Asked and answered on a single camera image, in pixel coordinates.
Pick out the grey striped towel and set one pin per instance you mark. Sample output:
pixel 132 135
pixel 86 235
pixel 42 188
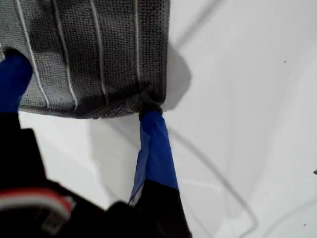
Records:
pixel 99 49

